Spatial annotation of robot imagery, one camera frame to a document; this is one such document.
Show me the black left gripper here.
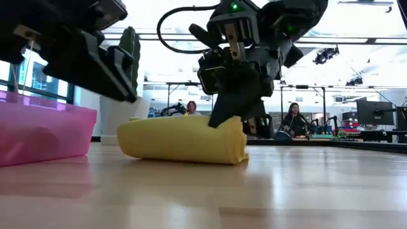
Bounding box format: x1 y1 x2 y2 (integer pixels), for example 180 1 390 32
41 4 139 104

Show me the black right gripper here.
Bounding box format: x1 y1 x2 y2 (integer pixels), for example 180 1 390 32
202 18 287 140

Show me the pink plastic basket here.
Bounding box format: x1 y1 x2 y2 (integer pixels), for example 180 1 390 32
0 90 98 168

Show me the yellow microfiber towel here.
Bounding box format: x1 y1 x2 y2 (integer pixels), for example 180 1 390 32
116 114 250 166

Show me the person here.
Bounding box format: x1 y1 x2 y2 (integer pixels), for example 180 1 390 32
185 100 202 116
282 102 312 139

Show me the white hexagonal planter pot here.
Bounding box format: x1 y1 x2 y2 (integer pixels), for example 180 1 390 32
99 94 151 146

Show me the black framed window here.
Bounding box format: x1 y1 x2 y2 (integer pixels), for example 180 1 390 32
0 47 76 106

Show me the black ceiling spotlight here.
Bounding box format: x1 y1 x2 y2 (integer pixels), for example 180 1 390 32
312 46 340 66
345 77 364 87

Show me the overhead rig light bar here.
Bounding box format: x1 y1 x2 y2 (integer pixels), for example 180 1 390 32
103 31 407 46

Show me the black computer monitor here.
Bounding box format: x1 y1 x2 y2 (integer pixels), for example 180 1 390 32
396 106 407 132
355 99 395 126

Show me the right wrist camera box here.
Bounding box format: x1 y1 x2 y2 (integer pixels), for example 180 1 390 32
197 64 228 95

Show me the black background stand frame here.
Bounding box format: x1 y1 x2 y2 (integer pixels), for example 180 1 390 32
279 85 327 128
166 81 204 117

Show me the orange extension cable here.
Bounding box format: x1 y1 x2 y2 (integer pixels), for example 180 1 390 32
11 40 35 94

